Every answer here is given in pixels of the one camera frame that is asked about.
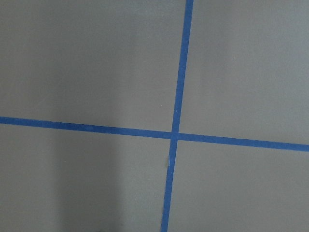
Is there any blue vertical tape line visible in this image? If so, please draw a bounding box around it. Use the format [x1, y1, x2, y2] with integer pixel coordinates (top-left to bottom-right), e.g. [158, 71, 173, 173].
[160, 0, 194, 232]

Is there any blue horizontal tape line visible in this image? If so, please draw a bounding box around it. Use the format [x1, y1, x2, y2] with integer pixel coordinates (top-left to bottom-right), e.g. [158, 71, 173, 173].
[0, 116, 309, 152]

